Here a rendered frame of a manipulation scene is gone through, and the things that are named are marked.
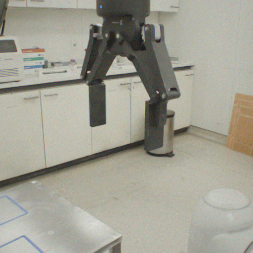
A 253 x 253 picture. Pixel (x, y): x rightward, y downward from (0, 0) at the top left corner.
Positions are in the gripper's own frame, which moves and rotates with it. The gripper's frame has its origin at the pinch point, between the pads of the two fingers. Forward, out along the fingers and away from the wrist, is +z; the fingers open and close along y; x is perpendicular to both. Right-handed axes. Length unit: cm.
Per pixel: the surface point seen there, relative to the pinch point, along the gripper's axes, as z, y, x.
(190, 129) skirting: 115, 217, -289
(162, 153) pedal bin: 116, 183, -201
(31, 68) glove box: 26, 260, -96
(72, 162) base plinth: 117, 224, -116
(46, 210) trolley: 38, 43, -5
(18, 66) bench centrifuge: 17, 220, -68
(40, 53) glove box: 12, 259, -106
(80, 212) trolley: 38, 36, -13
